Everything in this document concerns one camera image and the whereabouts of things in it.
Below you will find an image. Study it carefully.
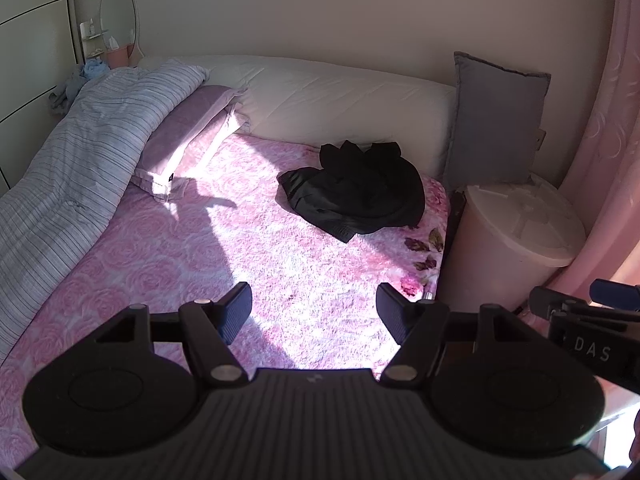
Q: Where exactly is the white lidded bin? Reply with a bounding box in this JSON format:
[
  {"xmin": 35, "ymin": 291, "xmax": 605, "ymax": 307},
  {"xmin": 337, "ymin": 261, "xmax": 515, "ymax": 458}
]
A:
[{"xmin": 436, "ymin": 174, "xmax": 586, "ymax": 312}]

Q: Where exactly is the pink floral bed sheet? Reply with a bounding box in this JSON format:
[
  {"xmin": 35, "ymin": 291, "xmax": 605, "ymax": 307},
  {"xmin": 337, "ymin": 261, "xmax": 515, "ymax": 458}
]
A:
[{"xmin": 1, "ymin": 134, "xmax": 448, "ymax": 466}]

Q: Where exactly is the black clothing pile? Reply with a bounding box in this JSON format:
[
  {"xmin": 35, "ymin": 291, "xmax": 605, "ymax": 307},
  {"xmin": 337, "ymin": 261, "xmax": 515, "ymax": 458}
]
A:
[{"xmin": 278, "ymin": 141, "xmax": 425, "ymax": 243}]

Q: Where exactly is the grey square cushion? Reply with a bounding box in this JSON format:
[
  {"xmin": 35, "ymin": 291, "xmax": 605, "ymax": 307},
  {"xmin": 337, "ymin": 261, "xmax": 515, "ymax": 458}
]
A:
[{"xmin": 442, "ymin": 51, "xmax": 551, "ymax": 193}]

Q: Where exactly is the striped grey duvet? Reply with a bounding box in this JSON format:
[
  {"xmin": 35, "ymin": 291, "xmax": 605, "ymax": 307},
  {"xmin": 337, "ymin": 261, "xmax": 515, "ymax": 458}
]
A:
[{"xmin": 1, "ymin": 58, "xmax": 208, "ymax": 356}]

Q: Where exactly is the lilac pillow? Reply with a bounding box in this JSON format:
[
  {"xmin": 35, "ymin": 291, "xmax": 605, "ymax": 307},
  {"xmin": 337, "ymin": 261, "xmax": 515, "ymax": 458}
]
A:
[{"xmin": 130, "ymin": 84, "xmax": 246, "ymax": 202}]

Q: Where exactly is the long white headboard bolster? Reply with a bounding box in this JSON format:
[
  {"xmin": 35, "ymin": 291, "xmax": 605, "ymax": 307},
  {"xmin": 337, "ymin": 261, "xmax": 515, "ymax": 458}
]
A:
[{"xmin": 136, "ymin": 54, "xmax": 459, "ymax": 179}]

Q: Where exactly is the blue cloth heap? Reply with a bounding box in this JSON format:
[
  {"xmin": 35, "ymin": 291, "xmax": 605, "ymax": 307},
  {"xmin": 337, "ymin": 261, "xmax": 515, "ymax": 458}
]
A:
[{"xmin": 48, "ymin": 58, "xmax": 111, "ymax": 116}]

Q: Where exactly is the oval mirror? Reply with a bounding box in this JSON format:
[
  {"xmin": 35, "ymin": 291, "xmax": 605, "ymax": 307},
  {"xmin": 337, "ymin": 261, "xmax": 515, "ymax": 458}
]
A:
[{"xmin": 99, "ymin": 0, "xmax": 138, "ymax": 66}]

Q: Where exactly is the white wardrobe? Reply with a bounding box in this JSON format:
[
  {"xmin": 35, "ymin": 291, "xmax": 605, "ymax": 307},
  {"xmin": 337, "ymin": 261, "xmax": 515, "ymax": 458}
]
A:
[{"xmin": 0, "ymin": 0, "xmax": 77, "ymax": 193}]

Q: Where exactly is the wall power socket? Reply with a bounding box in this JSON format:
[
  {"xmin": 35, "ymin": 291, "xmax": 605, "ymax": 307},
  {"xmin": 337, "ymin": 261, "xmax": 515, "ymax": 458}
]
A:
[{"xmin": 536, "ymin": 129, "xmax": 547, "ymax": 151}]

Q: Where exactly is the white wall shelf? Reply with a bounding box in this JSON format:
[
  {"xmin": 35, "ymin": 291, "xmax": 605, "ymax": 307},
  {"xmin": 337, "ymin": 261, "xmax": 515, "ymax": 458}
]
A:
[{"xmin": 79, "ymin": 15, "xmax": 106, "ymax": 60}]

